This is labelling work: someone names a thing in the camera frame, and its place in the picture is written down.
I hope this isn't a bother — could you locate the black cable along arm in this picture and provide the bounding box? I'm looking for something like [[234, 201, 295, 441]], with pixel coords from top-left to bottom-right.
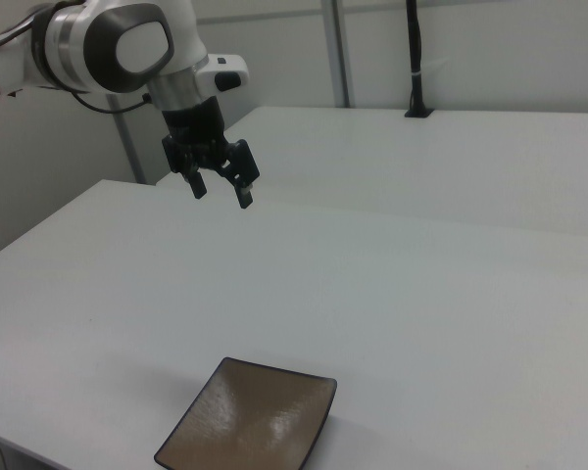
[[70, 90, 153, 115]]

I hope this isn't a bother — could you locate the narrow aluminium partition post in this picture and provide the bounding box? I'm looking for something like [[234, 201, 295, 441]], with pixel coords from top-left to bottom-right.
[[105, 93, 147, 186]]

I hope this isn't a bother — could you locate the brown square ceramic plate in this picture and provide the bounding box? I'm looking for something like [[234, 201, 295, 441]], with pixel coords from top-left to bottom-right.
[[153, 356, 338, 470]]

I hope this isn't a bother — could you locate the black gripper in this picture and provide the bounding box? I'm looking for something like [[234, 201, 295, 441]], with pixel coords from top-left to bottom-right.
[[160, 96, 262, 211]]

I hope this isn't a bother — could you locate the wide aluminium partition post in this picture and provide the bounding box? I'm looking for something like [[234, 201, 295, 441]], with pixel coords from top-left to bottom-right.
[[320, 0, 352, 110]]

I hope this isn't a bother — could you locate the black pole with base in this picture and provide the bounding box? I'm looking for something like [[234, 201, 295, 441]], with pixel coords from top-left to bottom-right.
[[403, 0, 435, 120]]

